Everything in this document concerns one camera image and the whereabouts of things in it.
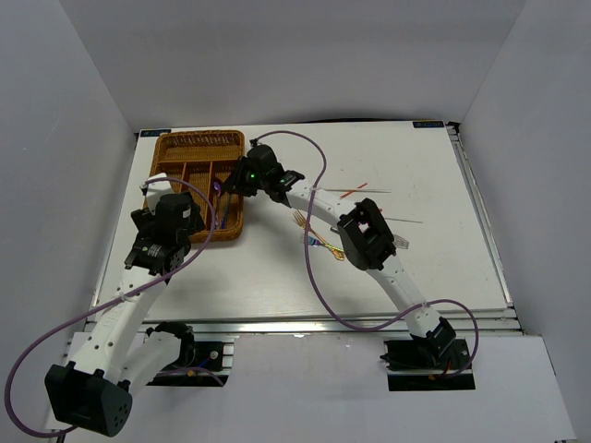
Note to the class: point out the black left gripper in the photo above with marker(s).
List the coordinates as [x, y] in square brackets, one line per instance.
[144, 219]

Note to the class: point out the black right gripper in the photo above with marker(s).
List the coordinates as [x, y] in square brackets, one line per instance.
[235, 184]

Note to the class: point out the gold bowl purple spoon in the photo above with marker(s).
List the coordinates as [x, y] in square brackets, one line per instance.
[217, 187]

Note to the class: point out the gold fork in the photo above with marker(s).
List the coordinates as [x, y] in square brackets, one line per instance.
[301, 221]

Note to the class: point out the pink handle silver fork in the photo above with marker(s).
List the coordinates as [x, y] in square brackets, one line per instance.
[400, 242]

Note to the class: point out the iridescent purple spoon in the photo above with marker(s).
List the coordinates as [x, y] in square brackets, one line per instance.
[223, 208]

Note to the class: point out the iridescent rainbow fork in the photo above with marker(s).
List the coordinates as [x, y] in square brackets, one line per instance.
[316, 242]

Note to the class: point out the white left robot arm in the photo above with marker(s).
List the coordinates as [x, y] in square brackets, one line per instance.
[95, 389]

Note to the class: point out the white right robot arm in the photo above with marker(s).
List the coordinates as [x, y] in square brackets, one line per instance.
[366, 238]

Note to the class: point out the woven wicker cutlery tray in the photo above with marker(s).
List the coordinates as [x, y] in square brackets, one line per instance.
[198, 158]

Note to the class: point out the blue label sticker left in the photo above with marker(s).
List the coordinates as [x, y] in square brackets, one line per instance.
[154, 133]

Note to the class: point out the blue label sticker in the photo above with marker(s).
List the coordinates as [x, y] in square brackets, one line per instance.
[428, 124]
[154, 133]

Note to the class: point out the orange chopstick diagonal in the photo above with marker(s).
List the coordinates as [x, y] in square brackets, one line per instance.
[349, 191]

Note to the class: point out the white chopstick upper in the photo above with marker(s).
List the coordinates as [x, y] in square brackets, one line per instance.
[365, 190]

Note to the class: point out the white chopstick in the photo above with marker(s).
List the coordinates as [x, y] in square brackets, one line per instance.
[365, 190]
[392, 219]

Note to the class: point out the white chopstick lower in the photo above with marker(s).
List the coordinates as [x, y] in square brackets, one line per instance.
[392, 219]

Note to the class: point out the blue label sticker right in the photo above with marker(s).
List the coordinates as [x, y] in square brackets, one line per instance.
[428, 124]

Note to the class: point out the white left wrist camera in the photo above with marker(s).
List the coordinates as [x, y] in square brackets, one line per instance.
[155, 187]

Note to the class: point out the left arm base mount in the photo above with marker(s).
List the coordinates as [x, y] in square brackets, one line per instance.
[198, 364]

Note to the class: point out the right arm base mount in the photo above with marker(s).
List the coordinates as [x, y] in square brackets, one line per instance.
[425, 360]

